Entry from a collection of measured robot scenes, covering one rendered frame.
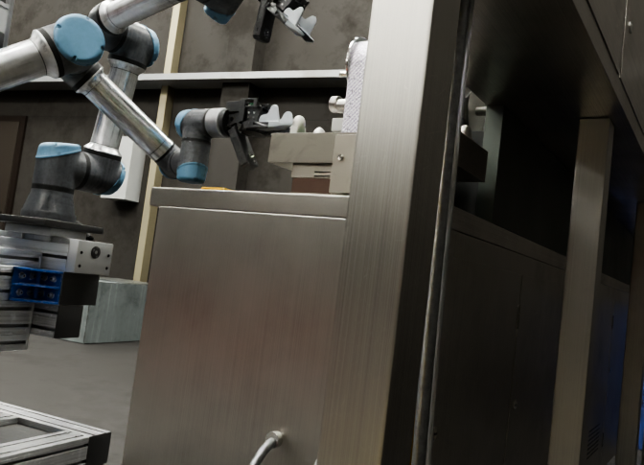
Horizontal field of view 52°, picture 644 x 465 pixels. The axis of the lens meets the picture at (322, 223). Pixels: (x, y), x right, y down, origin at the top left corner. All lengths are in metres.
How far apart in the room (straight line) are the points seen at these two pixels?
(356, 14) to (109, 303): 3.34
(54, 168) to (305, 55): 4.56
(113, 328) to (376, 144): 5.37
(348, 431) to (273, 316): 0.68
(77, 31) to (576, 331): 1.26
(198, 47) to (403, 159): 6.52
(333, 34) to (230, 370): 5.24
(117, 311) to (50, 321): 3.94
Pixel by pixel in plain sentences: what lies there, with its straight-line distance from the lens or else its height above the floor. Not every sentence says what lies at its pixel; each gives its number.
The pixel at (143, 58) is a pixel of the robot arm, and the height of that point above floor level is 1.35.
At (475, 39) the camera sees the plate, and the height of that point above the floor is 1.14.
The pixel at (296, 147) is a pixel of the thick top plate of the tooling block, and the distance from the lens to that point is 1.31.
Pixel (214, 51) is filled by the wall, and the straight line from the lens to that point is 6.90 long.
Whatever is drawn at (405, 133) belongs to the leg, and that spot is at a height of 0.88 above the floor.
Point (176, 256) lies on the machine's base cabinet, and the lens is 1.38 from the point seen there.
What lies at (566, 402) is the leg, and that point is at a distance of 1.42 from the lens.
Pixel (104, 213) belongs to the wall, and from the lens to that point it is 7.28.
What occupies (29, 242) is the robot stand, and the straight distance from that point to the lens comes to 2.01.
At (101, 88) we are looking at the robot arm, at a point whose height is 1.16.
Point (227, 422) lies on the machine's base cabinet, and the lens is 1.29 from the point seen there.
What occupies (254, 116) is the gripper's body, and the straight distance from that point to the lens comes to 1.62.
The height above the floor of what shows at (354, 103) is 1.15.
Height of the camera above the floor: 0.75
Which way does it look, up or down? 5 degrees up
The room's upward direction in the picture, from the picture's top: 7 degrees clockwise
